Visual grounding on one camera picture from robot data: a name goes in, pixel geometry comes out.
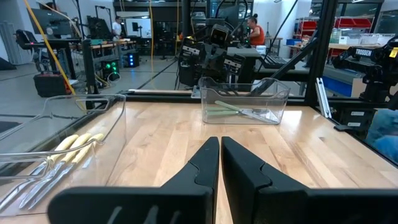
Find yellow hanging cable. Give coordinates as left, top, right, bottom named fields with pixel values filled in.
left=24, top=0, right=78, bottom=96

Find silver aluminium bracket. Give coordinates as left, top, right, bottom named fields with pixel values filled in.
left=315, top=77, right=333, bottom=119

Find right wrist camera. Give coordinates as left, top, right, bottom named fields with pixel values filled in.
left=210, top=24, right=231, bottom=46

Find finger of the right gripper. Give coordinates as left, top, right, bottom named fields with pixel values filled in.
left=216, top=45, right=229, bottom=81
left=204, top=45, right=217, bottom=80

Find red storage bins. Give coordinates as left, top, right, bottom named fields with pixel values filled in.
left=298, top=17, right=373, bottom=31

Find computer with blue lights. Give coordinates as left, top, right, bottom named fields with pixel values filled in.
left=124, top=51, right=141, bottom=68

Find black monitor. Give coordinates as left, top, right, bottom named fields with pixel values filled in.
left=27, top=7, right=74, bottom=37

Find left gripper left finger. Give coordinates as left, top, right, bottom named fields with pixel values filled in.
left=47, top=136, right=220, bottom=224

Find clear plastic bin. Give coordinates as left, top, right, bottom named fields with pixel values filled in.
left=0, top=94, right=127, bottom=215
left=198, top=77, right=292, bottom=125

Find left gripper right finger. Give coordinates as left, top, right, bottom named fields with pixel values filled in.
left=221, top=136, right=398, bottom=224

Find person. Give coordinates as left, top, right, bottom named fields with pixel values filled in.
left=247, top=13, right=266, bottom=47
left=111, top=16, right=124, bottom=40

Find computer with green lights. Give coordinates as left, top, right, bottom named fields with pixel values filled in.
left=101, top=58, right=121, bottom=82

